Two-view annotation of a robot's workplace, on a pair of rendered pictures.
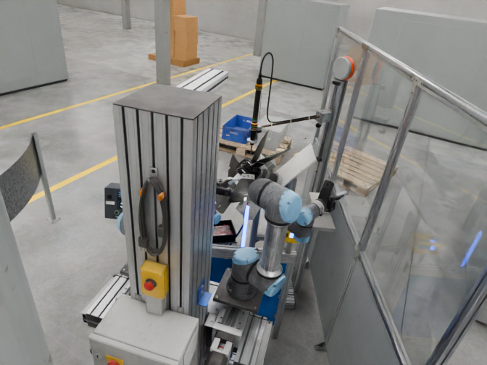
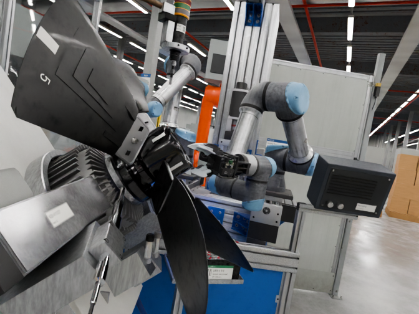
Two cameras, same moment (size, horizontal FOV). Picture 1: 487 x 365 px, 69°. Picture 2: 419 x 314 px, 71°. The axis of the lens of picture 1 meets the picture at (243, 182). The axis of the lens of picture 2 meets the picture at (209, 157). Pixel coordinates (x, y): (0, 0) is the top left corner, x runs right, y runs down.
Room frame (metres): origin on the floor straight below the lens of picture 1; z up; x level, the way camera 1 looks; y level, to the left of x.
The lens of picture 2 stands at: (2.85, 0.10, 1.26)
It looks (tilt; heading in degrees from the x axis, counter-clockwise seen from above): 4 degrees down; 180
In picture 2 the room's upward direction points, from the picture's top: 9 degrees clockwise
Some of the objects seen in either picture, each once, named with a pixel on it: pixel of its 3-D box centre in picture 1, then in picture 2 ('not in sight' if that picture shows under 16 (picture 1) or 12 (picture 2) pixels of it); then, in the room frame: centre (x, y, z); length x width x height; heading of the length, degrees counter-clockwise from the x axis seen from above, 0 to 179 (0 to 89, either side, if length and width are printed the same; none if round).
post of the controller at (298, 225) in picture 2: not in sight; (297, 227); (1.71, 0.49, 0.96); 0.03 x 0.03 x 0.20; 2
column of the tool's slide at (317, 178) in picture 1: (315, 188); not in sight; (2.53, -0.60, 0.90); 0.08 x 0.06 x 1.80; 37
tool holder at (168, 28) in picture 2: (254, 134); (174, 30); (2.10, -0.03, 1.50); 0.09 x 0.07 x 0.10; 127
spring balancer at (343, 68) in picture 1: (343, 68); not in sight; (2.53, -0.60, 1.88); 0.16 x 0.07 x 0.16; 37
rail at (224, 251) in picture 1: (226, 251); (184, 245); (1.73, 0.06, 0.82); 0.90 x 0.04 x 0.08; 92
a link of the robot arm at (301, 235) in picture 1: (300, 229); not in sight; (1.38, -0.30, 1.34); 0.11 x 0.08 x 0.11; 52
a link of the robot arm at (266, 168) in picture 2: not in sight; (259, 167); (1.81, 0.28, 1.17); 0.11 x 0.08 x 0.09; 129
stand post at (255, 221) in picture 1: (251, 246); not in sight; (2.23, -0.13, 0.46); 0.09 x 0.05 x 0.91; 2
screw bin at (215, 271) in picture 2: (218, 232); (202, 258); (1.89, 0.13, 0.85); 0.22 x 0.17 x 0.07; 108
